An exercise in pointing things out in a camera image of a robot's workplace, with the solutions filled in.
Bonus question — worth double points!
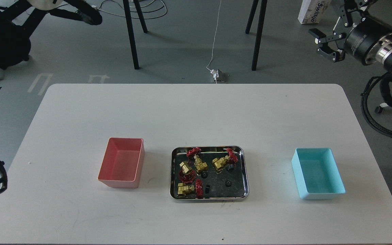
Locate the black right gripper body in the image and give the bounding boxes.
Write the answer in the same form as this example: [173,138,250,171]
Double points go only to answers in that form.
[344,17,392,66]

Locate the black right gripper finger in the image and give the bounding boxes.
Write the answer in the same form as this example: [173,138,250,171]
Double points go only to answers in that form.
[317,44,346,63]
[309,29,346,45]

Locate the brass valve red handwheel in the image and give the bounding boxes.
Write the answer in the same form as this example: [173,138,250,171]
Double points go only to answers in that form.
[179,161,195,184]

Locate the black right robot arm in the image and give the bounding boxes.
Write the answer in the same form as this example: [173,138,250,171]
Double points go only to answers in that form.
[309,12,392,72]

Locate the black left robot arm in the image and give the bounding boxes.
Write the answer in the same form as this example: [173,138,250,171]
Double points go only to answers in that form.
[0,0,102,70]

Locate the white cardboard box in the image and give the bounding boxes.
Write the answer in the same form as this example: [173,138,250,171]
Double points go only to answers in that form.
[297,0,331,24]

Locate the light blue plastic box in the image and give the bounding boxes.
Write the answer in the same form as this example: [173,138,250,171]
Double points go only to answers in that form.
[291,148,346,200]

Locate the brass valve top right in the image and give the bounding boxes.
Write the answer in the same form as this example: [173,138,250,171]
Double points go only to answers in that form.
[212,148,238,172]

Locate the brass valve top middle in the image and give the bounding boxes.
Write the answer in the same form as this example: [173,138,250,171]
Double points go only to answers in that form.
[186,147,208,174]

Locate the brass valve bottom left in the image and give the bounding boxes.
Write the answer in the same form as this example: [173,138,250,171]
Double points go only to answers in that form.
[177,179,203,199]

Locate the pink plastic box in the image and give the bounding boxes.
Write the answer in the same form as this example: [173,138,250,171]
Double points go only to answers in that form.
[97,137,145,188]

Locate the black table leg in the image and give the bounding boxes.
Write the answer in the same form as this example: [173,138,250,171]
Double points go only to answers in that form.
[123,0,140,70]
[245,0,259,34]
[251,0,267,71]
[133,0,148,33]

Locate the white power adapter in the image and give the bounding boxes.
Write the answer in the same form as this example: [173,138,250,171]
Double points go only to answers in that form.
[209,69,228,84]

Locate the shiny metal tray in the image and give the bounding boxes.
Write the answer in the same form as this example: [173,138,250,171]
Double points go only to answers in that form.
[170,146,249,201]

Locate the black corrugated cable conduit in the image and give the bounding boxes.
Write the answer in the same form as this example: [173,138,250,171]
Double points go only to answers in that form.
[360,72,392,144]

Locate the white cable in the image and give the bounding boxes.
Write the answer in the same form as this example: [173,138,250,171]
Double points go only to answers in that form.
[206,0,223,74]

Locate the black cable bundle on floor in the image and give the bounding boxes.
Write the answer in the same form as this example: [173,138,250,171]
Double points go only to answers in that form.
[94,0,168,20]

